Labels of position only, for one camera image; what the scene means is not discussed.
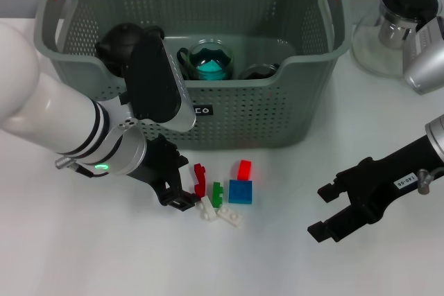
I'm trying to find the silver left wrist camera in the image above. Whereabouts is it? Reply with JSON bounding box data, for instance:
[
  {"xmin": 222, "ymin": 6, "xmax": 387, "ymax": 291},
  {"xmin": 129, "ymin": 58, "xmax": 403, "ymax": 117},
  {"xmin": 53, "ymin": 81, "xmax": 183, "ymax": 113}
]
[{"xmin": 119, "ymin": 34, "xmax": 198, "ymax": 134}]

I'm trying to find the red tall brick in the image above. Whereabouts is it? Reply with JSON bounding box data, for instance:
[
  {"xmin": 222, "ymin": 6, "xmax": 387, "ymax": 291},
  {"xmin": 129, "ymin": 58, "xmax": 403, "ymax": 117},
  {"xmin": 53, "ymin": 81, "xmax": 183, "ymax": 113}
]
[{"xmin": 238, "ymin": 159, "xmax": 253, "ymax": 181}]

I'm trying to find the cyan square brick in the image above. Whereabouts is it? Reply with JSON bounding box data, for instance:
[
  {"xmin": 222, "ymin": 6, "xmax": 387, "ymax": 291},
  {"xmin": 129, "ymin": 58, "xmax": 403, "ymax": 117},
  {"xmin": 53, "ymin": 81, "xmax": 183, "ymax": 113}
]
[{"xmin": 196, "ymin": 59, "xmax": 227, "ymax": 81}]

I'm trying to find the glass teacup with black holder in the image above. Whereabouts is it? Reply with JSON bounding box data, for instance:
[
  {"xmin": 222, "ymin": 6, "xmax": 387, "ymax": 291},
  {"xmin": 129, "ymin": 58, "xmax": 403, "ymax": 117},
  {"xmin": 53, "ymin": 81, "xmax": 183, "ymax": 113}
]
[
  {"xmin": 176, "ymin": 39, "xmax": 236, "ymax": 81},
  {"xmin": 238, "ymin": 62, "xmax": 280, "ymax": 80}
]

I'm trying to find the green small brick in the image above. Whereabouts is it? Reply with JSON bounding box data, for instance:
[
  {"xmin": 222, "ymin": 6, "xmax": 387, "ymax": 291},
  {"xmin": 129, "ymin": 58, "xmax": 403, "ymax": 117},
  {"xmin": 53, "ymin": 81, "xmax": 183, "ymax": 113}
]
[{"xmin": 211, "ymin": 181, "xmax": 225, "ymax": 207}]

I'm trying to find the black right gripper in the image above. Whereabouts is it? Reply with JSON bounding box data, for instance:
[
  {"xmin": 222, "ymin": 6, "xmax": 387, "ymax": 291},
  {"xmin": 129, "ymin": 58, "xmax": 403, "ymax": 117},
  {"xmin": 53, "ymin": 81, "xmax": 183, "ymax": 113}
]
[{"xmin": 307, "ymin": 135, "xmax": 444, "ymax": 244}]

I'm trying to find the blue square brick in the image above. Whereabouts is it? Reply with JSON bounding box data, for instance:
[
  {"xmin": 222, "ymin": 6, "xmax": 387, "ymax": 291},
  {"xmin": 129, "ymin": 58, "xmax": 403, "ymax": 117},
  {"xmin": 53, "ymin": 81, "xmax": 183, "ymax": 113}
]
[{"xmin": 228, "ymin": 178, "xmax": 255, "ymax": 204}]

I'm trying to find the black clay teapot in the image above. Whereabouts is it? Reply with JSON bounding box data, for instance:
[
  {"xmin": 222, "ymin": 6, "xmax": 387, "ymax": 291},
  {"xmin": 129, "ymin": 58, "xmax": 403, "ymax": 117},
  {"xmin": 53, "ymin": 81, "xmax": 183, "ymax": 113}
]
[{"xmin": 94, "ymin": 22, "xmax": 165, "ymax": 78}]

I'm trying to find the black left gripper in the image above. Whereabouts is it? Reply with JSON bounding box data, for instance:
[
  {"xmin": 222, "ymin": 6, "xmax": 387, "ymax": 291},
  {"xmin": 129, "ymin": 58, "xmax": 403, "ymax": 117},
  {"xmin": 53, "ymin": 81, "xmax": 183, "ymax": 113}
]
[{"xmin": 126, "ymin": 132, "xmax": 201, "ymax": 212}]

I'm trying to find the left gripper cable with connector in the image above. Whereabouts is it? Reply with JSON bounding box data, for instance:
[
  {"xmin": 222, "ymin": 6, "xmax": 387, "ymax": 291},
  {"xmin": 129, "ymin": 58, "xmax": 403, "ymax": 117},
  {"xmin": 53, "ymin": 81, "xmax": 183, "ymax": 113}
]
[{"xmin": 54, "ymin": 156, "xmax": 95, "ymax": 178}]

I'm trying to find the white two-stud brick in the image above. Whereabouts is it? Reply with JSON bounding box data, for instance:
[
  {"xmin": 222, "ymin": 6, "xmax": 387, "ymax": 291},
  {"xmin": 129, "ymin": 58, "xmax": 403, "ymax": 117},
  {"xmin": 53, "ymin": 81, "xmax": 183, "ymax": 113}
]
[{"xmin": 216, "ymin": 204, "xmax": 244, "ymax": 229}]

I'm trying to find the glass teapot with black lid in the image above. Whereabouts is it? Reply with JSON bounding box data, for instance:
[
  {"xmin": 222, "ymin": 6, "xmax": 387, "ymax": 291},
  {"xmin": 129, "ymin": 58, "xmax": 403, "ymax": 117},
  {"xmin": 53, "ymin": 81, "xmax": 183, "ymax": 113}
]
[{"xmin": 350, "ymin": 0, "xmax": 442, "ymax": 80}]

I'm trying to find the grey perforated storage bin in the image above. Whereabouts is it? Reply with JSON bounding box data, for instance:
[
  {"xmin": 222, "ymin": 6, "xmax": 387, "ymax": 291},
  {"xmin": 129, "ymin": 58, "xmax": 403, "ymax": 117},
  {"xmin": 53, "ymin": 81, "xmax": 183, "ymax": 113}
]
[{"xmin": 33, "ymin": 0, "xmax": 352, "ymax": 151}]

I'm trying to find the right gripper silver cable connector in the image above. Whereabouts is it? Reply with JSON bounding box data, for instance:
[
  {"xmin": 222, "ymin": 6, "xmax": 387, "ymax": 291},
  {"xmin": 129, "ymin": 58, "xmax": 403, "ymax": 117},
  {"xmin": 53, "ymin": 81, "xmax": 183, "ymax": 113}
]
[{"xmin": 416, "ymin": 167, "xmax": 444, "ymax": 195}]

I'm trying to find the dark red angled brick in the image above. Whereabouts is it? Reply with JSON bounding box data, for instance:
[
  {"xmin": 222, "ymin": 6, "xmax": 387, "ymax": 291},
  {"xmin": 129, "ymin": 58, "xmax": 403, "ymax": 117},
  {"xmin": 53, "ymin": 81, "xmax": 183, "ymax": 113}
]
[{"xmin": 193, "ymin": 163, "xmax": 208, "ymax": 198}]

